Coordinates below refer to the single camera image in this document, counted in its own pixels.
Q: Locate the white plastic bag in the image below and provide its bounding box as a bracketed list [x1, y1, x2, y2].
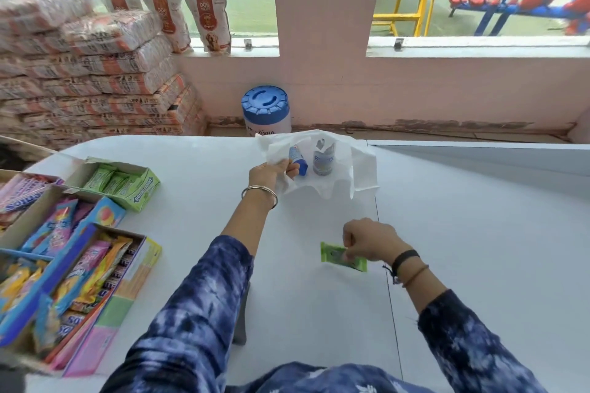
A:
[256, 129, 380, 201]

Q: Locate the black barcode scanner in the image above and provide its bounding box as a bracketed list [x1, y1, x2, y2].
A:
[232, 282, 252, 345]

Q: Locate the cardboard box of green packets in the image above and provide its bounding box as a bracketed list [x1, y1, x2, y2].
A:
[0, 134, 161, 213]

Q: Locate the person's left forearm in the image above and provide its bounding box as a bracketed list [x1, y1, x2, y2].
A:
[99, 187, 280, 393]

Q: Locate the person's right forearm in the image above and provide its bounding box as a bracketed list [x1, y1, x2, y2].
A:
[391, 252, 549, 393]

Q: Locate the cardboard box of candy rolls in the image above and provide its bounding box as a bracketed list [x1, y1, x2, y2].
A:
[0, 170, 65, 228]

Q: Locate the person's left hand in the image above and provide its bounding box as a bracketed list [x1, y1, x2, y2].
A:
[248, 158, 301, 198]

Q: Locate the person's right hand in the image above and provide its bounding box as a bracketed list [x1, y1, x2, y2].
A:
[342, 217, 414, 265]

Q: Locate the stack of orange-white sacks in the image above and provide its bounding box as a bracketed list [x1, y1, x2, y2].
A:
[0, 0, 206, 152]

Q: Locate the small white bottle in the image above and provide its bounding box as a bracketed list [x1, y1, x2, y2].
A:
[313, 138, 336, 177]

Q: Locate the silver bangle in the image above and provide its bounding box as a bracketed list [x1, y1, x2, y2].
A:
[241, 185, 279, 210]

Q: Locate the green candy packet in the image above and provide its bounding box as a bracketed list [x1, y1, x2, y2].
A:
[320, 242, 368, 273]

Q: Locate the blue patterned garment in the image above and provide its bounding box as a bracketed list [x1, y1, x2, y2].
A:
[230, 362, 439, 393]

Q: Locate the blue bottle with white body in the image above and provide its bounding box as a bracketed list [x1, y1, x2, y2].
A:
[289, 144, 309, 177]

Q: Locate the pastel box of candy bars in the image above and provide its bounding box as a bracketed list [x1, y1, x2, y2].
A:
[0, 222, 163, 378]

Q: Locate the white table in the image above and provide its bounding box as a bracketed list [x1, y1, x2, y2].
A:
[23, 134, 590, 384]

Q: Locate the blue-edged box of candy packets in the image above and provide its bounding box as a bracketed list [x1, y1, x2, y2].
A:
[0, 185, 126, 265]

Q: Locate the white container with blue lid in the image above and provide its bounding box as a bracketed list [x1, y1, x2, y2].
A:
[241, 85, 292, 137]

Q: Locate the black wristband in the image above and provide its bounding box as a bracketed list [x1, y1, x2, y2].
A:
[382, 249, 420, 286]

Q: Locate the brown thread bracelet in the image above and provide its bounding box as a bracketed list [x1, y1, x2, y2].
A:
[401, 264, 430, 289]

